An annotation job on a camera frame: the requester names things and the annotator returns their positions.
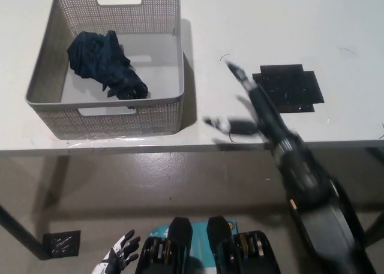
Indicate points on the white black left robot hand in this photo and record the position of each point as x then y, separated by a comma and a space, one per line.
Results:
115, 256

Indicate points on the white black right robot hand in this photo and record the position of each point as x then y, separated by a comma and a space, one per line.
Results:
265, 112

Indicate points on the navy umbrella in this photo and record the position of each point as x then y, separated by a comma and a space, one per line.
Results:
96, 58

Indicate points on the black tape patch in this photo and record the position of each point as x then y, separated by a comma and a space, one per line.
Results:
288, 85

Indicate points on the black floor tape square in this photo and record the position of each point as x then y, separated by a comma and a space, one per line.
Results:
61, 245

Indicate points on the black ribbed robot body block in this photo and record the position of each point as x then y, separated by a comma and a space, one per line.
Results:
222, 241
177, 241

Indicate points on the black metal table leg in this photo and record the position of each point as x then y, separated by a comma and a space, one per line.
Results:
21, 229
376, 229

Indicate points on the grey perforated plastic basket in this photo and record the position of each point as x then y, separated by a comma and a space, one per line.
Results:
120, 125

